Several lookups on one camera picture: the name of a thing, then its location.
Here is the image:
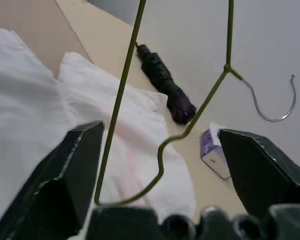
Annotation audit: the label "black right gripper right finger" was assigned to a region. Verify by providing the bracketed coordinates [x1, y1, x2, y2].
[218, 128, 300, 220]

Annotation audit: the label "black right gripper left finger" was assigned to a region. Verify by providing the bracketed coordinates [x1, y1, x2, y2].
[0, 120, 105, 240]

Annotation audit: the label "green wire hanger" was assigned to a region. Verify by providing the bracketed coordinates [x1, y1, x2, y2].
[93, 0, 297, 207]

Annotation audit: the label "white shorts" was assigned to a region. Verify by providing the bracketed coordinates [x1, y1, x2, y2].
[0, 28, 197, 227]

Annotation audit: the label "purple and white tissue pack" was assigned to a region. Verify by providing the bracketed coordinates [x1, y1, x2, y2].
[199, 122, 232, 181]

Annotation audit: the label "black folded umbrella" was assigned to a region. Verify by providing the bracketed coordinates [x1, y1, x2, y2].
[135, 42, 198, 125]

